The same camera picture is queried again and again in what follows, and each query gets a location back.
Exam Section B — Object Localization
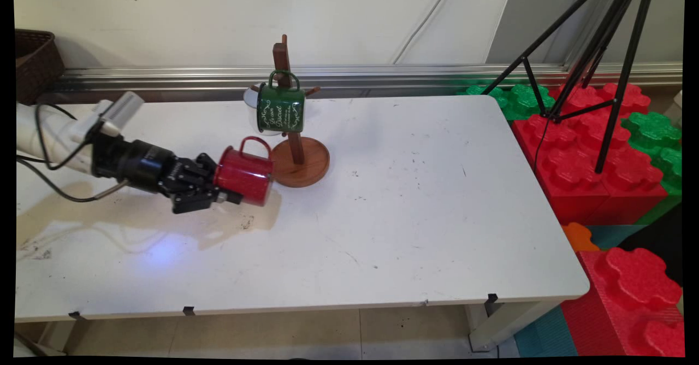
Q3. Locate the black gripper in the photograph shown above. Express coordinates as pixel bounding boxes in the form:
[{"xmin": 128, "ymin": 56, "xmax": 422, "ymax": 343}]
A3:
[{"xmin": 90, "ymin": 134, "xmax": 244, "ymax": 215}]

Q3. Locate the red enamel mug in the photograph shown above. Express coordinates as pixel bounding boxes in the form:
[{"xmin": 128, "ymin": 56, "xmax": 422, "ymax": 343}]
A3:
[{"xmin": 212, "ymin": 136, "xmax": 275, "ymax": 208}]

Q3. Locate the brown wooden mug tree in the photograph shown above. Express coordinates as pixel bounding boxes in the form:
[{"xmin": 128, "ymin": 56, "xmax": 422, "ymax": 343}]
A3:
[{"xmin": 250, "ymin": 34, "xmax": 331, "ymax": 189}]

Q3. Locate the green enamel mug white lettering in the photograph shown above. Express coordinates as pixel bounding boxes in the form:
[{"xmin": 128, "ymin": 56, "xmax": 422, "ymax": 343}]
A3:
[{"xmin": 256, "ymin": 70, "xmax": 307, "ymax": 135}]

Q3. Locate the dark brown wicker basket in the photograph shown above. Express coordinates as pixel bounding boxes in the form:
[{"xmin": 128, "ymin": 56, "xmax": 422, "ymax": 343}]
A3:
[{"xmin": 15, "ymin": 29, "xmax": 67, "ymax": 105}]

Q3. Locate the white table leg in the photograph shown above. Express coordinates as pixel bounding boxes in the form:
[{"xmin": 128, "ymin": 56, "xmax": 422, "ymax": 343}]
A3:
[{"xmin": 464, "ymin": 299, "xmax": 563, "ymax": 353}]

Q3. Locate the green foam block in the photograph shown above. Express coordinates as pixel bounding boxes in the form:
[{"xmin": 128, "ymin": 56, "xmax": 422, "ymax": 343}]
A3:
[
  {"xmin": 458, "ymin": 84, "xmax": 556, "ymax": 121},
  {"xmin": 621, "ymin": 111, "xmax": 683, "ymax": 225}
]

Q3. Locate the large red foam block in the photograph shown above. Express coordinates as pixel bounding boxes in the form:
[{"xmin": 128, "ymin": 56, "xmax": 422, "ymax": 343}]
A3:
[{"xmin": 512, "ymin": 83, "xmax": 668, "ymax": 225}]

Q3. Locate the teal foam floor mat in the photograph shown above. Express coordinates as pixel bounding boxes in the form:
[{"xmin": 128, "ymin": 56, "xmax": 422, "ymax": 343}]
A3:
[
  {"xmin": 513, "ymin": 305, "xmax": 579, "ymax": 357},
  {"xmin": 587, "ymin": 224, "xmax": 648, "ymax": 251}
]

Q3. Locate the orange foam block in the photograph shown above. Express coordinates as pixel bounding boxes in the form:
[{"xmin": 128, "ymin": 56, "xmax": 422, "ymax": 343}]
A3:
[{"xmin": 562, "ymin": 222, "xmax": 600, "ymax": 253}]

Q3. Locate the black tripod stand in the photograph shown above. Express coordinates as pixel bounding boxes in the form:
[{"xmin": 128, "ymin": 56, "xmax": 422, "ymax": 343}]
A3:
[{"xmin": 481, "ymin": 0, "xmax": 657, "ymax": 175}]

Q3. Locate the long black robot cable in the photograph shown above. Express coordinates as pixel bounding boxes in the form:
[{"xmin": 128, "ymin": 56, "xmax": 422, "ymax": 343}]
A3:
[{"xmin": 16, "ymin": 156, "xmax": 132, "ymax": 203}]

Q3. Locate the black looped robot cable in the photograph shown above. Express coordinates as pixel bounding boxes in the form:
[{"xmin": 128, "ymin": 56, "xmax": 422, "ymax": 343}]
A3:
[{"xmin": 34, "ymin": 103, "xmax": 100, "ymax": 171}]

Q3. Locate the aluminium window rail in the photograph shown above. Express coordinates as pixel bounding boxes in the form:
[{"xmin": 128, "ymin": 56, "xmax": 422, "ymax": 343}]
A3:
[{"xmin": 52, "ymin": 63, "xmax": 683, "ymax": 104}]

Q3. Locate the white wall cable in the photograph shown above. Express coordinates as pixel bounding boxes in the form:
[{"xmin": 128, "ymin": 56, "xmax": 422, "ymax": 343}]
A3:
[{"xmin": 392, "ymin": 0, "xmax": 457, "ymax": 66}]

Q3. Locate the thin black tripod cable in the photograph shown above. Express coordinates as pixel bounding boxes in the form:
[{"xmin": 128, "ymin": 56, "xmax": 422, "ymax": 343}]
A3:
[{"xmin": 532, "ymin": 115, "xmax": 550, "ymax": 183}]

